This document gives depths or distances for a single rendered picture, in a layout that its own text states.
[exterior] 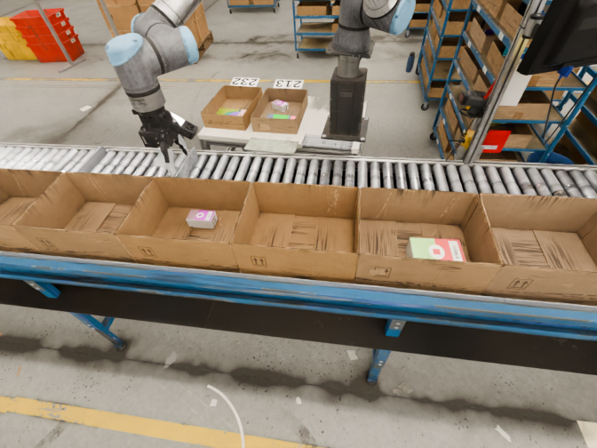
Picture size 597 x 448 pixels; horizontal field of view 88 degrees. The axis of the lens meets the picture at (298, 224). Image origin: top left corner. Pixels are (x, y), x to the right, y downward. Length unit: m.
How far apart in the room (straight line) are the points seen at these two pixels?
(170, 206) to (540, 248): 1.41
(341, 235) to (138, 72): 0.80
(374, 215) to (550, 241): 0.61
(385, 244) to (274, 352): 1.02
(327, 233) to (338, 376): 0.93
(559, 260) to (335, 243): 0.74
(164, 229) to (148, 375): 1.00
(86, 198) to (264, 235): 0.83
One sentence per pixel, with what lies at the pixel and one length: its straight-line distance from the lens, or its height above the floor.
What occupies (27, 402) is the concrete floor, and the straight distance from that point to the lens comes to 2.39.
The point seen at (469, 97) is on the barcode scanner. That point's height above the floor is 1.08.
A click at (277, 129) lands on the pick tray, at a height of 0.78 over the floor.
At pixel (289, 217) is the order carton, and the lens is 1.22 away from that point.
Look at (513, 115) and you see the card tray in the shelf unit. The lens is 2.34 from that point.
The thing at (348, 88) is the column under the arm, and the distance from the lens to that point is 1.76.
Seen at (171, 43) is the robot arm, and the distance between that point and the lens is 0.96.
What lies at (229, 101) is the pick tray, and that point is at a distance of 2.38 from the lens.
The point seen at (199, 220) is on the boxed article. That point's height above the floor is 0.93.
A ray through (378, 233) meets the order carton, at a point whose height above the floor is 0.89.
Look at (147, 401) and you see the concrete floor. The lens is 2.03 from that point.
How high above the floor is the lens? 1.79
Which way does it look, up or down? 48 degrees down
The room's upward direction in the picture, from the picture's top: 5 degrees counter-clockwise
